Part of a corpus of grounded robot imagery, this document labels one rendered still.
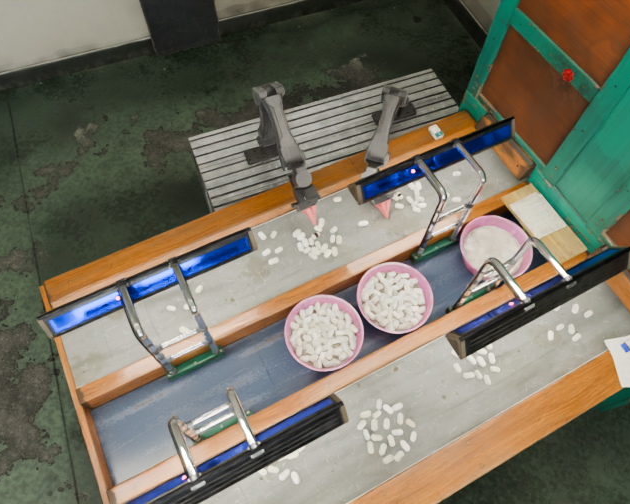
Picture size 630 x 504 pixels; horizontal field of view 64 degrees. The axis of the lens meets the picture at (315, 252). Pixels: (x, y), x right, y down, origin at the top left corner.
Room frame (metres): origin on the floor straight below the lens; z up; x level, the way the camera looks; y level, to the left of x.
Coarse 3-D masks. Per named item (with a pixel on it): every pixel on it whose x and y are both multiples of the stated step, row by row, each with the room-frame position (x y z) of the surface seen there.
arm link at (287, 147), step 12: (276, 84) 1.33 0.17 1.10; (264, 96) 1.26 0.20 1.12; (276, 96) 1.27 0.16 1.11; (276, 108) 1.23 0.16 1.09; (276, 120) 1.20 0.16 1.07; (276, 132) 1.17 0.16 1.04; (288, 132) 1.17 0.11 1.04; (288, 144) 1.13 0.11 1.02; (288, 156) 1.10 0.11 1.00; (300, 156) 1.11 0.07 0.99
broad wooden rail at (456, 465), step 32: (608, 352) 0.54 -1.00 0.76; (576, 384) 0.42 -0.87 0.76; (608, 384) 0.43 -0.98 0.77; (512, 416) 0.31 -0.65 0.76; (544, 416) 0.32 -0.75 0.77; (576, 416) 0.32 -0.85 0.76; (448, 448) 0.21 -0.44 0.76; (480, 448) 0.21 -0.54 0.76; (512, 448) 0.22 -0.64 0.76; (416, 480) 0.11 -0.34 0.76; (448, 480) 0.12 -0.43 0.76
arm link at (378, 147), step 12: (384, 96) 1.37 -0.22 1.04; (396, 96) 1.36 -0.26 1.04; (384, 108) 1.32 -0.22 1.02; (396, 108) 1.33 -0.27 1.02; (384, 120) 1.28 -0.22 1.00; (384, 132) 1.24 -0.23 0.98; (372, 144) 1.20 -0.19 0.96; (384, 144) 1.20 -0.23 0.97; (372, 156) 1.17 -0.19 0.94; (384, 156) 1.16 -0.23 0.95
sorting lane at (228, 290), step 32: (480, 160) 1.34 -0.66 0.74; (448, 192) 1.17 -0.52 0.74; (288, 224) 0.98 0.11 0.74; (352, 224) 1.00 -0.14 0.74; (384, 224) 1.00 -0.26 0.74; (416, 224) 1.01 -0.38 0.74; (256, 256) 0.84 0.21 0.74; (288, 256) 0.84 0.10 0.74; (320, 256) 0.85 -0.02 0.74; (352, 256) 0.86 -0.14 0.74; (192, 288) 0.70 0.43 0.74; (224, 288) 0.70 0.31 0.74; (256, 288) 0.71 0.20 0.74; (288, 288) 0.72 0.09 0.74; (96, 320) 0.56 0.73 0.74; (160, 320) 0.57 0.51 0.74; (192, 320) 0.58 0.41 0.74; (224, 320) 0.58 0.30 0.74; (96, 352) 0.45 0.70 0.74; (128, 352) 0.45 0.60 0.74
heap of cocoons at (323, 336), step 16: (320, 304) 0.67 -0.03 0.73; (336, 304) 0.66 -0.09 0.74; (304, 320) 0.60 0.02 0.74; (320, 320) 0.61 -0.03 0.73; (336, 320) 0.61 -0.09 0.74; (352, 320) 0.62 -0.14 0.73; (304, 336) 0.54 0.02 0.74; (320, 336) 0.55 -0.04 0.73; (336, 336) 0.55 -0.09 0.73; (352, 336) 0.55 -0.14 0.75; (304, 352) 0.49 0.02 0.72; (320, 352) 0.49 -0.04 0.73; (336, 352) 0.49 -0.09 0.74; (352, 352) 0.50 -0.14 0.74; (320, 368) 0.44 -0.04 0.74
